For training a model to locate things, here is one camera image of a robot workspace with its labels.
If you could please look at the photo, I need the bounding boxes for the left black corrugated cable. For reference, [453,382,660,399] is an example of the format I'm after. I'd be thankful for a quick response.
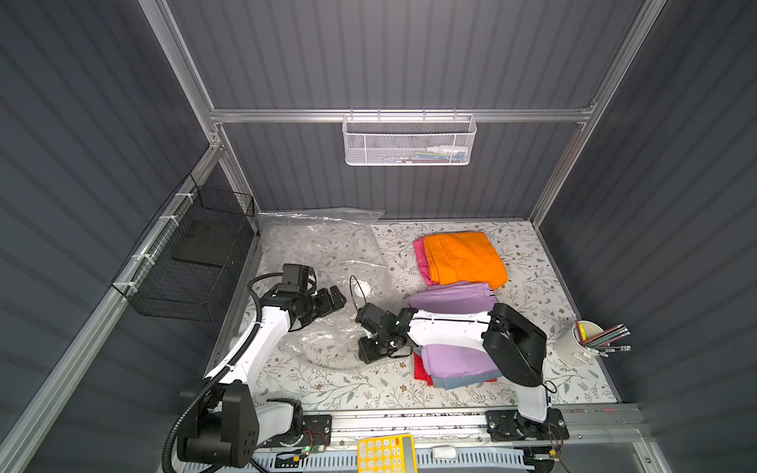
[160,271,285,473]

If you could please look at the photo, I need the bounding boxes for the cup with pens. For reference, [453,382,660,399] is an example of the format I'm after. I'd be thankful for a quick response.
[554,320,632,368]

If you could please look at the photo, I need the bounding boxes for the red garment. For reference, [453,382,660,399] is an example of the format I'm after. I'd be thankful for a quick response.
[413,354,496,390]

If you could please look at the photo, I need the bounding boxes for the lilac garment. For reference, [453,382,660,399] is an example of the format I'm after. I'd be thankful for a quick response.
[407,280,504,380]

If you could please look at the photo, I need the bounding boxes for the grey blue garment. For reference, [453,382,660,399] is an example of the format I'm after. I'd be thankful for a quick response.
[413,345,502,390]

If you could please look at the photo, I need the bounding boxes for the black wire mesh basket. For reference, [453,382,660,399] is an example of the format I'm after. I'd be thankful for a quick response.
[112,179,256,322]

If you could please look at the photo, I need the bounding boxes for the small white box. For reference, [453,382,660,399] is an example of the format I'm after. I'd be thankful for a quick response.
[432,445,457,461]

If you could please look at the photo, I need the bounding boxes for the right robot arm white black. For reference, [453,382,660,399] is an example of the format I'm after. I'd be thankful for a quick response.
[355,303,549,425]

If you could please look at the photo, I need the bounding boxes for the white bottle in basket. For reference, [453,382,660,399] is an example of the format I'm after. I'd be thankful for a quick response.
[427,145,469,161]

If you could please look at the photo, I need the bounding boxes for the clear plastic vacuum bag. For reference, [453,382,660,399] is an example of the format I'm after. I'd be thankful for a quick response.
[257,208,403,372]

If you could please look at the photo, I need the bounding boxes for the white wire mesh basket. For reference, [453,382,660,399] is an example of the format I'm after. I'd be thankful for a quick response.
[341,114,477,167]

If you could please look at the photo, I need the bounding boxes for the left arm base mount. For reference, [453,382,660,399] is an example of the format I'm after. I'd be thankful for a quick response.
[255,398,333,449]

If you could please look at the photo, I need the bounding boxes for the orange trousers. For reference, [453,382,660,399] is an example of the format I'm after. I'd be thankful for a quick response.
[421,232,509,290]

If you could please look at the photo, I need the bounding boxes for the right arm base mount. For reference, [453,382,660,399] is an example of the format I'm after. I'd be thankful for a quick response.
[484,408,570,441]

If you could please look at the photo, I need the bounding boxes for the yellow calculator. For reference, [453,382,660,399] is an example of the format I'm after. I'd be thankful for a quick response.
[357,434,418,473]

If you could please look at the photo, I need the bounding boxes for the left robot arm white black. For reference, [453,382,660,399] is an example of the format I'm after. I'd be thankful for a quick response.
[161,263,347,472]

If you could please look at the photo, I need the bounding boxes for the white vacuum bag valve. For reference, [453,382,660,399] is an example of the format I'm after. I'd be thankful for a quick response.
[352,280,372,298]

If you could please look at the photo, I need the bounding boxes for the pink trousers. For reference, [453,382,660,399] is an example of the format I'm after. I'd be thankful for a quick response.
[413,238,437,286]

